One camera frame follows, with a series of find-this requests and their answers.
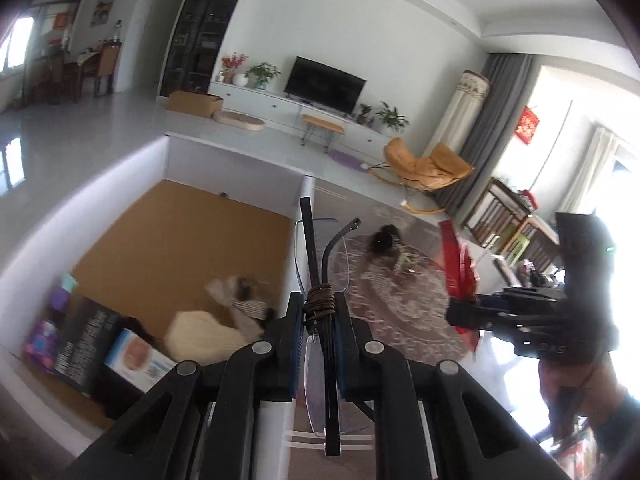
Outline blue medicine box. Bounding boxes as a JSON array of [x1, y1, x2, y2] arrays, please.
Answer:
[[22, 319, 64, 372]]

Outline pale crumpled wrapper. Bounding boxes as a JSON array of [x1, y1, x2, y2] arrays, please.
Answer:
[[205, 276, 242, 309]]

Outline white storage box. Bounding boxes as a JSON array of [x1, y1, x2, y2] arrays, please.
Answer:
[[0, 134, 317, 480]]

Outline beige oval floor mat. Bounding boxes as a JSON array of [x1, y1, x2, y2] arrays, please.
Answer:
[[214, 110, 266, 134]]

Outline red flower arrangement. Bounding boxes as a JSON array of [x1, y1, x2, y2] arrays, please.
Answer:
[[220, 51, 249, 84]]

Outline large leafy potted plant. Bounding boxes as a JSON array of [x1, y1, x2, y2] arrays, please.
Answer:
[[375, 101, 410, 133]]

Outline person's right forearm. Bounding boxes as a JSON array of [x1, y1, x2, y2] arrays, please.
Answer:
[[595, 389, 640, 462]]

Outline green potted plant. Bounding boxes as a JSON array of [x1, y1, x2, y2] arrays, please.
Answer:
[[245, 61, 282, 91]]

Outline dark display cabinet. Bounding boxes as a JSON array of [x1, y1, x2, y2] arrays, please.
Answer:
[[159, 0, 258, 98]]

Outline cream knit scrunchie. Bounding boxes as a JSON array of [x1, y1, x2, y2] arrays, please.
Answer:
[[164, 310, 251, 364]]

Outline rimless glasses black temples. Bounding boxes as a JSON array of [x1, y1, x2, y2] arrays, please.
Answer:
[[292, 197, 374, 458]]

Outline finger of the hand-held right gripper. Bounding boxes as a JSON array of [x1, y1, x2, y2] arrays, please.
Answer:
[[446, 291, 538, 317], [446, 313, 538, 337]]

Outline red snack packet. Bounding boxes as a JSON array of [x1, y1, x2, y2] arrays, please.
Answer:
[[437, 220, 483, 357]]

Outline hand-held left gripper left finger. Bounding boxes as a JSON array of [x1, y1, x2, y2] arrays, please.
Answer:
[[65, 292, 307, 480]]

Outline person's right hand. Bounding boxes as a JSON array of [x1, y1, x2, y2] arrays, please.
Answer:
[[539, 355, 626, 442]]

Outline wooden bench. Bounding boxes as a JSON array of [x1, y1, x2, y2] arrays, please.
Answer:
[[300, 114, 346, 153]]

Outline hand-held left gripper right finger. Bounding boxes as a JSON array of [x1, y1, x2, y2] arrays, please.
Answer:
[[332, 294, 571, 480]]

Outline white sheer curtain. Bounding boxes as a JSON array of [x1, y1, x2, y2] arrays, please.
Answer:
[[570, 127, 626, 211]]

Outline wooden dining table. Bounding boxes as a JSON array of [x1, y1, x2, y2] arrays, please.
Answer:
[[30, 42, 123, 104]]

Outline small blue box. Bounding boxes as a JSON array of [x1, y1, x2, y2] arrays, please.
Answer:
[[104, 329, 178, 395]]

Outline wooden chair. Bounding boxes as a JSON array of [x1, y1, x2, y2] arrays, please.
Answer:
[[462, 177, 531, 252]]

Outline brown hair tie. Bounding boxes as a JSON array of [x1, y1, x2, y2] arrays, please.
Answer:
[[305, 284, 337, 334]]

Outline grey curtain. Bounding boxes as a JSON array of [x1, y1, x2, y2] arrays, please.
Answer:
[[447, 52, 543, 216]]

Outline purple floor duster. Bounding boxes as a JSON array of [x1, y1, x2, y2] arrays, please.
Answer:
[[327, 150, 372, 172]]

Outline orange lounge chair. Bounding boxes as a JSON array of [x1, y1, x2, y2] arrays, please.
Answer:
[[370, 137, 473, 214]]

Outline white TV cabinet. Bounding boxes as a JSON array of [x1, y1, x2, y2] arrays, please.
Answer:
[[209, 80, 396, 148]]

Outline black cardboard box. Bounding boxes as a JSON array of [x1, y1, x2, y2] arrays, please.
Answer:
[[52, 296, 123, 399]]

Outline clear rhinestone claw clip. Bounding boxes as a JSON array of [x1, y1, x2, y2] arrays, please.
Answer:
[[360, 225, 402, 289]]

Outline framed wall picture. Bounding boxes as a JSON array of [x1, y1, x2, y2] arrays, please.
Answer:
[[90, 0, 120, 28]]

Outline red wall decoration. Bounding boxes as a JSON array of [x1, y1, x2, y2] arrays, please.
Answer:
[[517, 106, 541, 145]]

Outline red window decoration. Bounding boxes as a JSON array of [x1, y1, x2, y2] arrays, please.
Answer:
[[47, 12, 71, 46]]

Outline black television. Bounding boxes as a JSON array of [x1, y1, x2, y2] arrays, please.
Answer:
[[284, 56, 367, 114]]

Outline standing air conditioner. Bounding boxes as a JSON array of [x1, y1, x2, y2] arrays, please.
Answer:
[[424, 70, 493, 161]]

